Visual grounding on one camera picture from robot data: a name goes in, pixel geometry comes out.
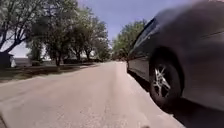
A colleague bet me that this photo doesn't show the green tree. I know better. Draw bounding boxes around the green tree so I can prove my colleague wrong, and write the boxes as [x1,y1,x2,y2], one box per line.
[111,19,148,62]

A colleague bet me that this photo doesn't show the grey asphalt road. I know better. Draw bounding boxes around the grey asphalt road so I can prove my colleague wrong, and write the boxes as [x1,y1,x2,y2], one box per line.
[0,60,224,128]

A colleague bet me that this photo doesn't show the dark grey car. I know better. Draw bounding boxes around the dark grey car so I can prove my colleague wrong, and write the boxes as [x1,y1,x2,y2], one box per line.
[126,0,224,112]

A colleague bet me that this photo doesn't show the row of trees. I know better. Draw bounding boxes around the row of trees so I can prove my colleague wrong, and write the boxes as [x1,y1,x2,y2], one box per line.
[0,0,112,68]

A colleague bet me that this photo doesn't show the grass verge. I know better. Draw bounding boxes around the grass verge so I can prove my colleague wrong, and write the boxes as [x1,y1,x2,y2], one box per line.
[0,62,101,84]

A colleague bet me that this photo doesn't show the dark building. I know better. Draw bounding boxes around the dark building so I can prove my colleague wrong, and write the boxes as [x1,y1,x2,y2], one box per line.
[0,51,15,70]

